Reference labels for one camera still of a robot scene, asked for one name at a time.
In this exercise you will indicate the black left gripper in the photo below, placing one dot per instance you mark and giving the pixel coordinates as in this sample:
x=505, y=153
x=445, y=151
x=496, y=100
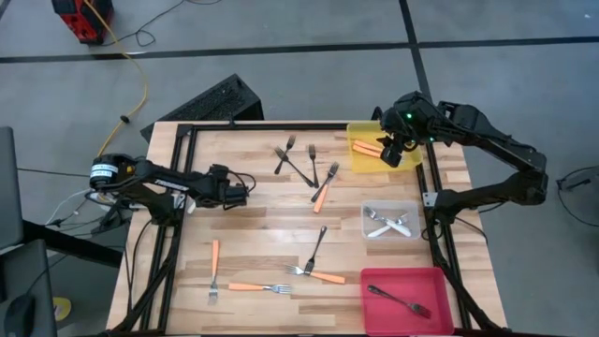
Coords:
x=229, y=194

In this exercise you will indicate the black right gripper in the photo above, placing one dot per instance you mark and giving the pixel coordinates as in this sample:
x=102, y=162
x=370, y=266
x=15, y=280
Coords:
x=412, y=121

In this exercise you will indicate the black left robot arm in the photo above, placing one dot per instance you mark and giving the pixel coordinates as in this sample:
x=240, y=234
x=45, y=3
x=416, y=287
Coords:
x=154, y=178

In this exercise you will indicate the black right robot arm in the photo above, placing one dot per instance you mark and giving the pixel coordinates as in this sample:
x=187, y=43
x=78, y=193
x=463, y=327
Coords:
x=515, y=154

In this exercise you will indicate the yellow plastic bin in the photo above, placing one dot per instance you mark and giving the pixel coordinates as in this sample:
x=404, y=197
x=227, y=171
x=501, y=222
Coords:
x=362, y=164

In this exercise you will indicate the black clamp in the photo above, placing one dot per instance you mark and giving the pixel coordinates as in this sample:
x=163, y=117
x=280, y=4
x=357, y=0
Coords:
x=374, y=116

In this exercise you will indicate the clear plastic bin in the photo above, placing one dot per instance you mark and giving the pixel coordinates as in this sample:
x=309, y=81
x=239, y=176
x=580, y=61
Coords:
x=413, y=208

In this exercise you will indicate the black perforated metal box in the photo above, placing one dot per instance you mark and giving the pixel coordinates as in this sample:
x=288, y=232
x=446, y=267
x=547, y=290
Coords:
x=210, y=103

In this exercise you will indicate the red plastic bin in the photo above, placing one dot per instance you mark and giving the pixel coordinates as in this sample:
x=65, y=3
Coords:
x=388, y=318

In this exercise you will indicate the black base beam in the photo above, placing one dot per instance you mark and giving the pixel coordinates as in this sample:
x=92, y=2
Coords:
x=70, y=243

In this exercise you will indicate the yellow round object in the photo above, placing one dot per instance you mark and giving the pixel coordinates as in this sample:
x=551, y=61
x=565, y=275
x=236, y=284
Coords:
x=63, y=309

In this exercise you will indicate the dark grey side desk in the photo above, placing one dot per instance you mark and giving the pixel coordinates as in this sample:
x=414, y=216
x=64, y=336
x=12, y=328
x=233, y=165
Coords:
x=33, y=281

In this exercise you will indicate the dark grey monitor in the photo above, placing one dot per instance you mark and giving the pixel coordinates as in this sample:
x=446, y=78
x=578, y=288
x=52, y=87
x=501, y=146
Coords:
x=9, y=187

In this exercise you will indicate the red black equipment case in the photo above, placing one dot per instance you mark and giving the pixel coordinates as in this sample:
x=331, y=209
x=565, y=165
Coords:
x=79, y=21

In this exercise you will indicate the black computer mouse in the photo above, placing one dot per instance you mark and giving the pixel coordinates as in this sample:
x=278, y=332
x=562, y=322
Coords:
x=18, y=316

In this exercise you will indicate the white strip on frame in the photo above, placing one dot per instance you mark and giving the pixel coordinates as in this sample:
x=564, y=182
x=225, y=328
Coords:
x=190, y=207

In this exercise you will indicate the silver metal bracket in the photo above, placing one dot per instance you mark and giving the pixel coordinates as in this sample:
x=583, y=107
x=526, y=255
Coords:
x=429, y=199

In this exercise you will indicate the black aluminium table frame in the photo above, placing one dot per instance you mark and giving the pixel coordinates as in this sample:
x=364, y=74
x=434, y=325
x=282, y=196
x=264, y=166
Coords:
x=281, y=127

